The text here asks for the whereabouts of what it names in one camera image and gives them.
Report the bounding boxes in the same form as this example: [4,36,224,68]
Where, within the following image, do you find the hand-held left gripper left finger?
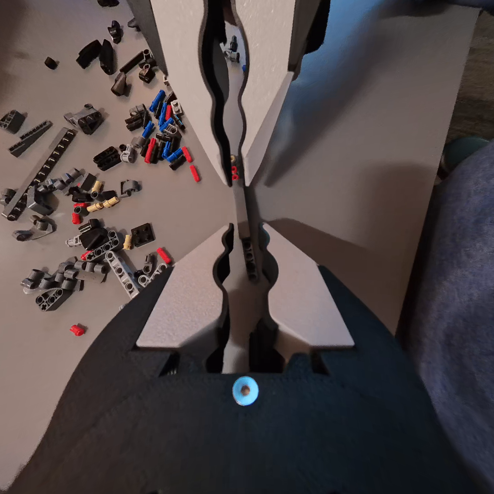
[135,223,235,351]

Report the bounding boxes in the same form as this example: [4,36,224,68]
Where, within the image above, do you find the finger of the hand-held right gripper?
[232,0,307,187]
[127,0,235,188]

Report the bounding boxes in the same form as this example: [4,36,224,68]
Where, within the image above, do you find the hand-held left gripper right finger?
[259,223,355,349]

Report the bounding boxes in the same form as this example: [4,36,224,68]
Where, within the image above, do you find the black lego beam red pins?
[230,154,260,283]

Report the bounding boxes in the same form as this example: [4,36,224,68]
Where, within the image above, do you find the pile of small lego pieces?
[0,0,202,337]

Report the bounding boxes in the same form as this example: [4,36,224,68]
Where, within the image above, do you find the long dark grey lego beam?
[2,127,78,221]

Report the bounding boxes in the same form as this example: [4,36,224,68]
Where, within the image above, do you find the black chair armrest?
[439,137,494,179]

